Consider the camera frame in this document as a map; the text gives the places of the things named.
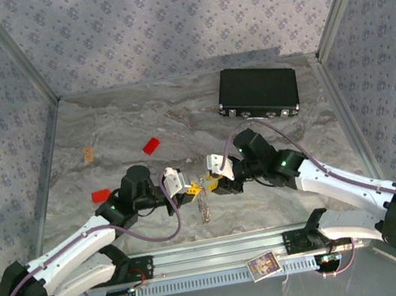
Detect metal keyring bunch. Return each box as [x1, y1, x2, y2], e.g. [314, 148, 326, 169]
[192, 178, 215, 226]

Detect red plastic block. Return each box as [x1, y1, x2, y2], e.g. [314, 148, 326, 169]
[90, 187, 113, 204]
[140, 136, 163, 157]

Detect wooden tiger print block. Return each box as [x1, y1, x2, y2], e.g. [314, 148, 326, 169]
[82, 145, 95, 164]

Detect black hard carrying case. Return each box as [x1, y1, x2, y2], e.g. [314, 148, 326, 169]
[211, 57, 304, 130]

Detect small picture card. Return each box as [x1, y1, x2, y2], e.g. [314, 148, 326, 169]
[244, 250, 284, 284]

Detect small black controller board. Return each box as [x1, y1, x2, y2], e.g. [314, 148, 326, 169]
[106, 286, 138, 296]
[314, 251, 344, 269]

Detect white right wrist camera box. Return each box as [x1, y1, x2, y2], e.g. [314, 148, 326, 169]
[203, 151, 237, 185]

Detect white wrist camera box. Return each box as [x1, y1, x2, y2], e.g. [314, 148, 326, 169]
[158, 164, 191, 199]
[203, 151, 237, 185]

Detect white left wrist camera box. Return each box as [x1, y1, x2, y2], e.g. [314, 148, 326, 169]
[158, 164, 191, 199]

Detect aluminium mounting rail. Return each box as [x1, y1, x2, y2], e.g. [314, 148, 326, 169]
[128, 218, 364, 286]

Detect aluminium frame side bar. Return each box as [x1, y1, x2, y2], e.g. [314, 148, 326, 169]
[8, 98, 85, 260]
[310, 46, 387, 191]

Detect grey slotted cable duct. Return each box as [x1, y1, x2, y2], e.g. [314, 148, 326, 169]
[74, 256, 318, 296]

